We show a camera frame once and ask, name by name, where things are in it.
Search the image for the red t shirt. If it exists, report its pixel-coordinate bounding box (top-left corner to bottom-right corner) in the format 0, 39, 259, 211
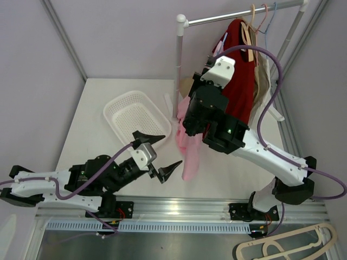
213, 19, 255, 124

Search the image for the pink t shirt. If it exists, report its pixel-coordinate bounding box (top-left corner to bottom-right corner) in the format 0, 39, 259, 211
175, 40, 226, 181

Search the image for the beige t shirt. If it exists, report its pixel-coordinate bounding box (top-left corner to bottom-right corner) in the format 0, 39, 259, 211
179, 26, 270, 125

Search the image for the beige plastic hanger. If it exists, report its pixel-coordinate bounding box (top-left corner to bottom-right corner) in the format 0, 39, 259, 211
240, 4, 256, 63

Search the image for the pink wire hanger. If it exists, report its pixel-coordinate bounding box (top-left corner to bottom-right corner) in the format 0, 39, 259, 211
255, 3, 268, 34

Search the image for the light blue wire hanger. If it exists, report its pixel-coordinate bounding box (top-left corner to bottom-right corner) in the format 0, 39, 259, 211
220, 32, 228, 53

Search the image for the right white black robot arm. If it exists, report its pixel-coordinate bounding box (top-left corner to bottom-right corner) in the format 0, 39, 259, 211
183, 73, 314, 219

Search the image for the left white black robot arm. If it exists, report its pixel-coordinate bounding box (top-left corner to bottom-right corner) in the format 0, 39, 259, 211
1, 131, 182, 220

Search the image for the cream hanger on floor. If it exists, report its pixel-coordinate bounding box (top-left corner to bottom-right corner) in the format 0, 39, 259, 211
234, 223, 338, 259

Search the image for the white perforated plastic basket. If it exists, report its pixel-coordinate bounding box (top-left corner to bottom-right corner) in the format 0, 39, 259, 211
103, 90, 172, 148

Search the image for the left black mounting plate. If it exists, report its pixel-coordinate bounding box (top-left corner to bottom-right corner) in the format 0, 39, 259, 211
93, 200, 134, 219

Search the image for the black mounting plate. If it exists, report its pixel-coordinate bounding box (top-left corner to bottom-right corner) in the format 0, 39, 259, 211
93, 200, 134, 219
228, 203, 280, 222

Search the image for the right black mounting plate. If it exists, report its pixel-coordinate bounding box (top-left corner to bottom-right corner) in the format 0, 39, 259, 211
228, 203, 280, 222

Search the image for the silver clothes rack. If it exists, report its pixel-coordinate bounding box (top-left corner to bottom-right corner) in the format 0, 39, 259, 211
168, 1, 310, 121

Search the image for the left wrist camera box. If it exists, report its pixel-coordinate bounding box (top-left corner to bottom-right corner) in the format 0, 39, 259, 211
130, 142, 157, 171

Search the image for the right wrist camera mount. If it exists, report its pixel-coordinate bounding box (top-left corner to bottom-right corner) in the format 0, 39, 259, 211
200, 56, 236, 89

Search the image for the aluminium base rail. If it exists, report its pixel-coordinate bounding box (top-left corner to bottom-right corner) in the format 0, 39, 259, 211
35, 197, 329, 224

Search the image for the white slotted cable duct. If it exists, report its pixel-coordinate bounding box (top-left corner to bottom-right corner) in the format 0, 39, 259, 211
46, 220, 251, 234

